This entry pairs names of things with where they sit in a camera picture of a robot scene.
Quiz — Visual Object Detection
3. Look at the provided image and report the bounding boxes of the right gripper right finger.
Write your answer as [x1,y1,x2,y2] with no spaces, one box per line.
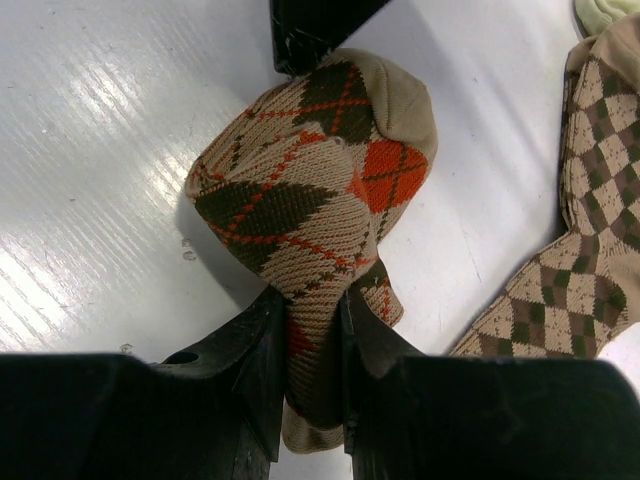
[339,289,639,479]

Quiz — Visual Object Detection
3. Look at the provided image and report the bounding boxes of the orange green argyle sock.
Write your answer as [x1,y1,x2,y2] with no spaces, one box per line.
[185,49,437,454]

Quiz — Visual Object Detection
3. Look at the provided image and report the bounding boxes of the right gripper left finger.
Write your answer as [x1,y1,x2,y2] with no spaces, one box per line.
[1,288,285,479]

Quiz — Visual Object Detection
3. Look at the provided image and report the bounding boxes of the brown tan argyle sock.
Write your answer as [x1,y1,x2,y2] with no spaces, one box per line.
[452,14,639,359]

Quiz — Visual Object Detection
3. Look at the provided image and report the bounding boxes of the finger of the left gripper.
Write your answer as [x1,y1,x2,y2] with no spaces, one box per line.
[269,0,385,76]

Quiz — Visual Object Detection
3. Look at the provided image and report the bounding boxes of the cream ankle sock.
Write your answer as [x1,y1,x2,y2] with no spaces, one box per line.
[573,0,639,36]

